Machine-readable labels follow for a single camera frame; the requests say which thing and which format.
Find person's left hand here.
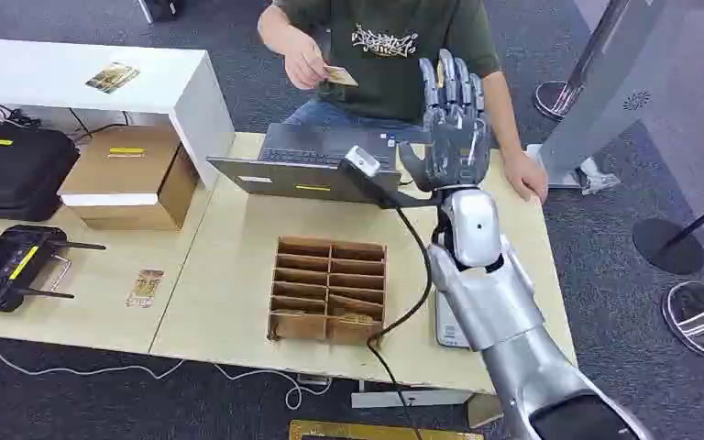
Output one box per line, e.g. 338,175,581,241
502,150,549,204

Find person's right hand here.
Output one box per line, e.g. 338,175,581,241
281,30,332,91

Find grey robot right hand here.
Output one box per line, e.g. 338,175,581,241
397,48,493,193

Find gold printed card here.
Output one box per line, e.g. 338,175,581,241
84,62,140,94
125,269,166,310
325,65,359,88
335,311,383,326

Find clear plastic wrap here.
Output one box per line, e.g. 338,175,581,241
577,158,622,197

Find person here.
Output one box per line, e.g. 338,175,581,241
258,0,551,204

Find grey laptop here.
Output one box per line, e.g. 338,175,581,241
205,123,403,206

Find silver kiosk stand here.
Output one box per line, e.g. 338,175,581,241
526,0,704,190

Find black chair base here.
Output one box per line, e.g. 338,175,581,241
136,0,187,25

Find wooden card box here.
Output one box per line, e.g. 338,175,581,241
267,236,389,348

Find brown cardboard box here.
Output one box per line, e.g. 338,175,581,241
57,126,200,233

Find chrome stanchion base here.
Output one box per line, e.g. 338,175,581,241
661,280,704,363

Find white shelf bench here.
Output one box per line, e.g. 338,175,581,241
0,37,236,192

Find yellow floor plate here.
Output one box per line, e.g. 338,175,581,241
288,419,485,440

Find black carry case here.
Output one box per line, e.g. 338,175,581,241
0,123,81,224

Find black remote controller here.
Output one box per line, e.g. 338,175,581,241
0,225,108,314

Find black camera bracket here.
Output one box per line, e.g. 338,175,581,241
336,159,445,211

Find chrome stanchion post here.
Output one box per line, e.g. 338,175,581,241
533,0,633,123

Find black camera cable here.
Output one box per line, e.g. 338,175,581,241
366,204,435,440

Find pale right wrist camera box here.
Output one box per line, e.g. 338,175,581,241
343,145,383,179

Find black stanchion post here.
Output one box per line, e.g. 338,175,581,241
632,188,704,276

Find black power cables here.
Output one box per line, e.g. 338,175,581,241
0,101,129,145

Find white floor cable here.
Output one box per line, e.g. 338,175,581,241
0,343,333,412

